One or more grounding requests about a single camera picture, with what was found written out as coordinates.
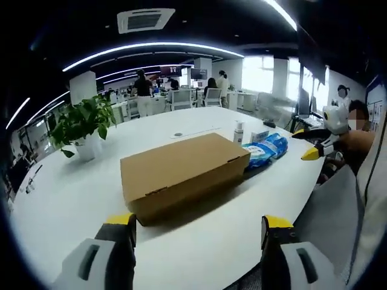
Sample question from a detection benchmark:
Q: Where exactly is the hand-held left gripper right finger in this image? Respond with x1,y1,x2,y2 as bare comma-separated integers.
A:
259,214,336,290

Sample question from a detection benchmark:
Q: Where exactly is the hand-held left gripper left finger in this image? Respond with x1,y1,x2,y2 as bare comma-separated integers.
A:
61,211,138,290

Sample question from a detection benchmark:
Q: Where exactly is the flowered blue tissue pack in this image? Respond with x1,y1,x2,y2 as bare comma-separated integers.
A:
261,134,290,160

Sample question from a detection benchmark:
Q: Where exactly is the small white blue carton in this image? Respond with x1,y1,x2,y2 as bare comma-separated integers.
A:
250,130,270,143

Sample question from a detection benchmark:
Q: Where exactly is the large blue wet wipes pack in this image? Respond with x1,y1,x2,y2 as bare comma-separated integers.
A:
241,140,278,170

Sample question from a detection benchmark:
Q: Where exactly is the white pump bottle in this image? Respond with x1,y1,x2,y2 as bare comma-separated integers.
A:
233,120,245,144

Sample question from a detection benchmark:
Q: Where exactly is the brown cardboard shoe box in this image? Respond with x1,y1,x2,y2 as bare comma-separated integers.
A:
120,132,252,227

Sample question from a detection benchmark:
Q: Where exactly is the black computer monitor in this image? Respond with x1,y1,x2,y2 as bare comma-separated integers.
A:
299,89,318,117

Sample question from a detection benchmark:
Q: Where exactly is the grey mesh office chair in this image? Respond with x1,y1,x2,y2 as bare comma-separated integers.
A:
229,164,368,290

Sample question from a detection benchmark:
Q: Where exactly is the person in beige jacket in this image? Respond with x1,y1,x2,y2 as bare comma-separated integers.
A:
344,126,387,290

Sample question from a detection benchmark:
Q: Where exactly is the white office chair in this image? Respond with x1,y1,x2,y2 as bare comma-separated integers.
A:
171,89,194,111
205,87,225,108

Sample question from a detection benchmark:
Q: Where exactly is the green potted plant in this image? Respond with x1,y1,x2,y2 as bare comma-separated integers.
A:
49,95,118,161

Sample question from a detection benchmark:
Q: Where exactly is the long ceiling light strip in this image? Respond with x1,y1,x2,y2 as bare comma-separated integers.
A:
62,42,244,73

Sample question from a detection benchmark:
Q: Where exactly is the ceiling air conditioner unit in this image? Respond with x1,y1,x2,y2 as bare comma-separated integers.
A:
117,8,176,35

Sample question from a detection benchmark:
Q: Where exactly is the blue white wall poster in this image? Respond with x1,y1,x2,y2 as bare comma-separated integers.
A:
367,75,383,127

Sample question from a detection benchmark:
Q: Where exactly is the wall display screen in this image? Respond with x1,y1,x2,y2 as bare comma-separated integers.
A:
160,65,182,77

